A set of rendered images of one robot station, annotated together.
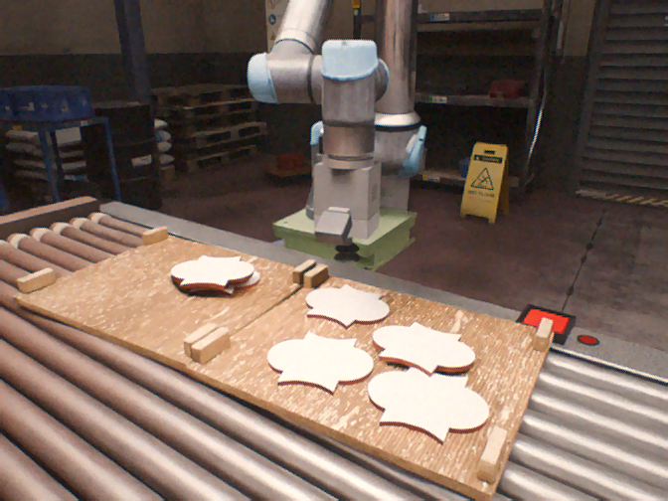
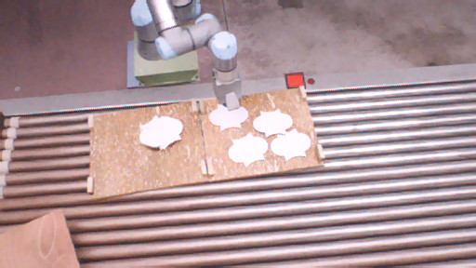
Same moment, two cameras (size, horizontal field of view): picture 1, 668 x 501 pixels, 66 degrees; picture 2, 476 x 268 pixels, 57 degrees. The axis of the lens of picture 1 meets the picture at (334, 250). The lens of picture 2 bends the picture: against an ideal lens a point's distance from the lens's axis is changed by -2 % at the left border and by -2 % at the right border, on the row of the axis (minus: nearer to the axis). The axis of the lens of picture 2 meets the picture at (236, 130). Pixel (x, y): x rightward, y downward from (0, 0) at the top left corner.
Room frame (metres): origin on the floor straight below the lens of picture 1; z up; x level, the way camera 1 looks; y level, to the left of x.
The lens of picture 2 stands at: (-0.04, 0.55, 2.31)
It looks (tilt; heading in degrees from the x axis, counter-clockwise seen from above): 57 degrees down; 322
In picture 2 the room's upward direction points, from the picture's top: 2 degrees counter-clockwise
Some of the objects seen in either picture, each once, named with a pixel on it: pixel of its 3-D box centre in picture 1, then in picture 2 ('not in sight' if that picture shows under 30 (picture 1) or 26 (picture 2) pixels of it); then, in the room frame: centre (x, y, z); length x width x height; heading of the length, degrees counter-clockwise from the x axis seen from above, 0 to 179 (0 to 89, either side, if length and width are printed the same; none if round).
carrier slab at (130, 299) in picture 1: (175, 286); (146, 147); (0.84, 0.29, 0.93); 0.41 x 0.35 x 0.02; 60
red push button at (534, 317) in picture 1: (545, 324); (295, 81); (0.71, -0.34, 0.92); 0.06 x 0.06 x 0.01; 55
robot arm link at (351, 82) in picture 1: (349, 83); (224, 51); (0.75, -0.02, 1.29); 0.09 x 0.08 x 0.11; 166
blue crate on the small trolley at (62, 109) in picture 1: (46, 103); not in sight; (3.69, 2.02, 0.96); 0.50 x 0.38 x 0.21; 73
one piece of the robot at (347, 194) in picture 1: (340, 196); (228, 88); (0.72, -0.01, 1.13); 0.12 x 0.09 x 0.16; 159
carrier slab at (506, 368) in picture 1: (380, 352); (258, 132); (0.62, -0.06, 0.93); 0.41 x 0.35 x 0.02; 59
